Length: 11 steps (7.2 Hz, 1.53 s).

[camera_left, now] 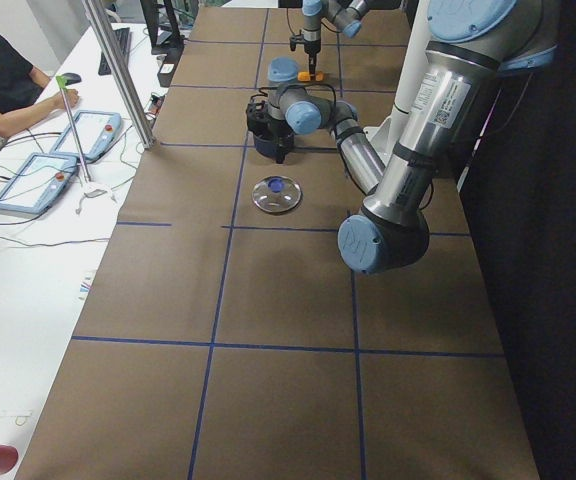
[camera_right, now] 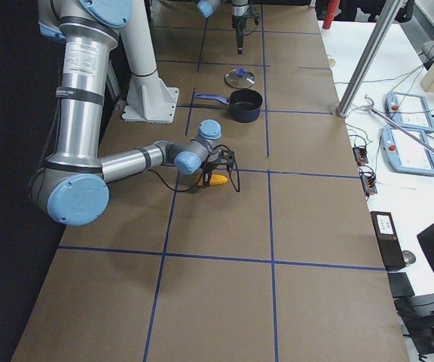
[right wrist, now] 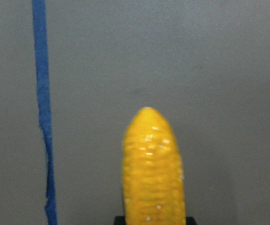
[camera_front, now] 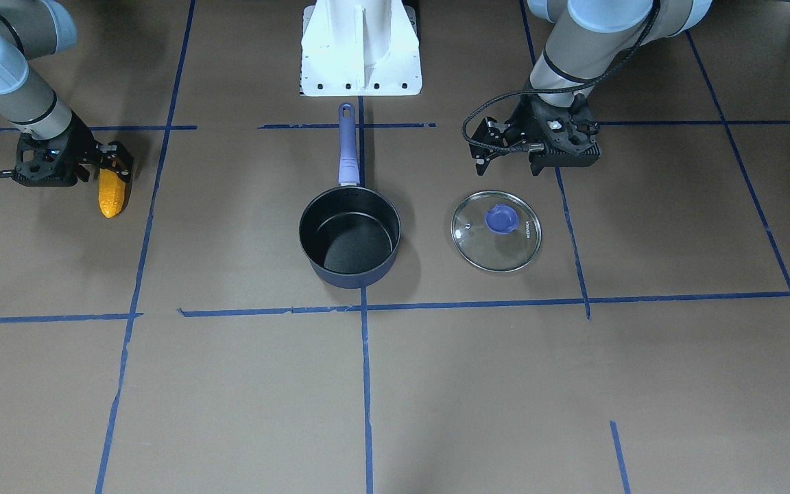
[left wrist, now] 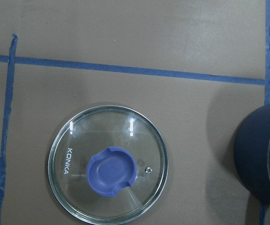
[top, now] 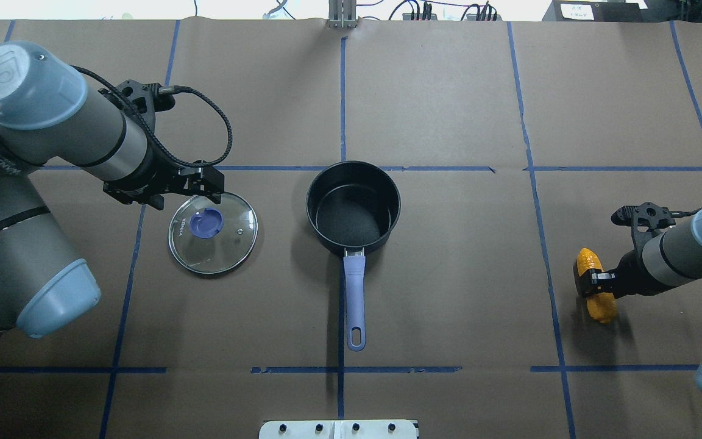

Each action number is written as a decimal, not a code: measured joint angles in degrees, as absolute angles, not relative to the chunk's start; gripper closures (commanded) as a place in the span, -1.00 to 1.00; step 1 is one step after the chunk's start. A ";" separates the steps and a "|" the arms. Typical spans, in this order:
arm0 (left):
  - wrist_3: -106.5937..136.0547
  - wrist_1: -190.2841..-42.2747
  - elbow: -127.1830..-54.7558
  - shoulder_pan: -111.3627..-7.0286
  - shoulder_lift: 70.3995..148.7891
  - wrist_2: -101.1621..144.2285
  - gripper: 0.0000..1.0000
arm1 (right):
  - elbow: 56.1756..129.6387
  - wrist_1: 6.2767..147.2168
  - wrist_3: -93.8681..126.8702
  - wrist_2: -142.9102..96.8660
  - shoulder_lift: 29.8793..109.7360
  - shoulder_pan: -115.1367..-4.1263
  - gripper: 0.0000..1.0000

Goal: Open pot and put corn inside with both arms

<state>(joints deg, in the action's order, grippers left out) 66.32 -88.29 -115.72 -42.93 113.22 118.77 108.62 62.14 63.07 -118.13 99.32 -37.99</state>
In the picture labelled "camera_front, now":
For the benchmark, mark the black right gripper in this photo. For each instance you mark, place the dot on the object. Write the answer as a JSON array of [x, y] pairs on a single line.
[[81, 145]]

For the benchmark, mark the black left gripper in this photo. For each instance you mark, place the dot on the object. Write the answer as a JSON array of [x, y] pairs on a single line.
[[522, 123]]

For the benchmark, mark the yellow plastic corn cob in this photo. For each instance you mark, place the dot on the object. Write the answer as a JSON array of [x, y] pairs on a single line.
[[111, 193]]

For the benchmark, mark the glass pot lid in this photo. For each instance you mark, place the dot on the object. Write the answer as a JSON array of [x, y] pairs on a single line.
[[496, 231]]

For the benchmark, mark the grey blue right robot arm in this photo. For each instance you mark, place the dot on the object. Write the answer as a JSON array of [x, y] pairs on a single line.
[[30, 30]]

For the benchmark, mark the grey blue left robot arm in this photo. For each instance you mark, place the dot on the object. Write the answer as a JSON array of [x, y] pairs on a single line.
[[590, 41]]

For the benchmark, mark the dark blue saucepan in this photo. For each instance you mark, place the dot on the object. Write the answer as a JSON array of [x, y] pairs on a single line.
[[350, 233]]

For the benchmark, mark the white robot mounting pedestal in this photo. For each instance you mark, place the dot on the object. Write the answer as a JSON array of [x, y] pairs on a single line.
[[360, 48]]

